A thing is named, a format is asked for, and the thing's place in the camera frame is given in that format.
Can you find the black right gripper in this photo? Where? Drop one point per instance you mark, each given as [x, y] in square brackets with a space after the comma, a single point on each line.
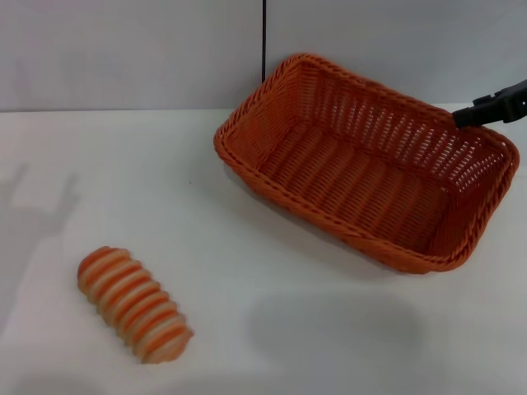
[516, 100]

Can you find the orange woven plastic basket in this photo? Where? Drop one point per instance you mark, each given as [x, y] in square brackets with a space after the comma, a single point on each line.
[354, 185]

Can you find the orange striped toy bread loaf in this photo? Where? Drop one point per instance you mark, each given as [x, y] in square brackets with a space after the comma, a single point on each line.
[131, 304]

